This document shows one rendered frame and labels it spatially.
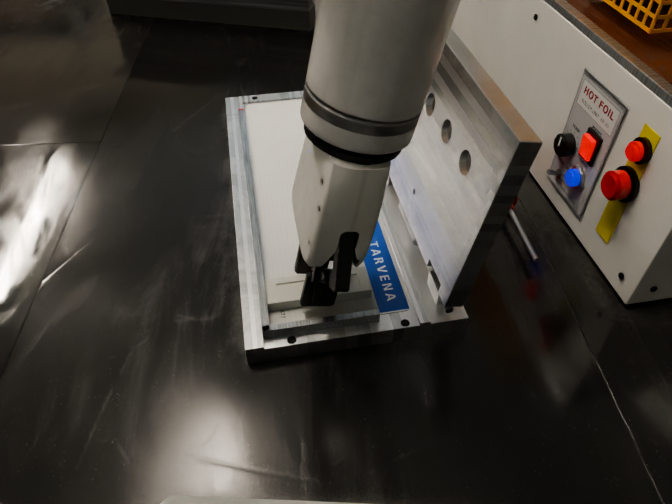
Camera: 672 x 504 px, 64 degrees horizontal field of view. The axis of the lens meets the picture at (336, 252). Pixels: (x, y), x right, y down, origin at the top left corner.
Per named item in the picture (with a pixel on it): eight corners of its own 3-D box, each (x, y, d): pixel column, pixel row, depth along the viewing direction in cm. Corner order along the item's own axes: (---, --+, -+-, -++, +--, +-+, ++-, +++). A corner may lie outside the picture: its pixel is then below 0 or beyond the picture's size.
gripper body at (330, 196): (298, 78, 42) (278, 193, 49) (318, 154, 35) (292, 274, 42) (388, 89, 44) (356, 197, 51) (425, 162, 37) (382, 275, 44)
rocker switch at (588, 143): (572, 154, 56) (582, 127, 54) (581, 153, 56) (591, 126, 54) (584, 167, 54) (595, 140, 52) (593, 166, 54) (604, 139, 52)
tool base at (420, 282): (227, 111, 79) (223, 88, 77) (364, 98, 82) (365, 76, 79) (247, 364, 49) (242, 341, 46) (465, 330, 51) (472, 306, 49)
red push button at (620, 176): (592, 189, 52) (605, 160, 50) (610, 187, 52) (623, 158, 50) (611, 212, 50) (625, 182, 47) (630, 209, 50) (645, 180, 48)
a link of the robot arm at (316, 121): (297, 54, 40) (291, 91, 42) (315, 118, 34) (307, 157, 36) (402, 67, 42) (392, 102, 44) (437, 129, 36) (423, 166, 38)
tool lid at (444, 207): (371, -58, 67) (385, -56, 67) (345, 84, 80) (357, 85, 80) (520, 141, 36) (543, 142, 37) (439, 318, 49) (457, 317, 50)
